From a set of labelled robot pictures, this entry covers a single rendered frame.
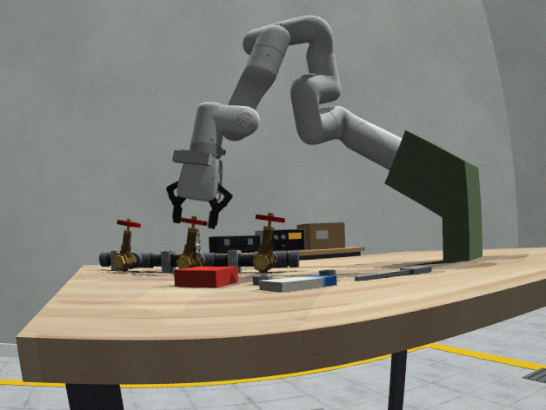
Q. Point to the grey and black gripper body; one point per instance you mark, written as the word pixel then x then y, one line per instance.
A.
pixel 196 181

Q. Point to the red flat block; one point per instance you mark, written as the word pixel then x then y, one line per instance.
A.
pixel 214 277

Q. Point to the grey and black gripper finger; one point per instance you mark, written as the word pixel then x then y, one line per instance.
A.
pixel 217 207
pixel 176 202

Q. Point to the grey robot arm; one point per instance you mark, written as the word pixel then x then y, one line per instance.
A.
pixel 320 86

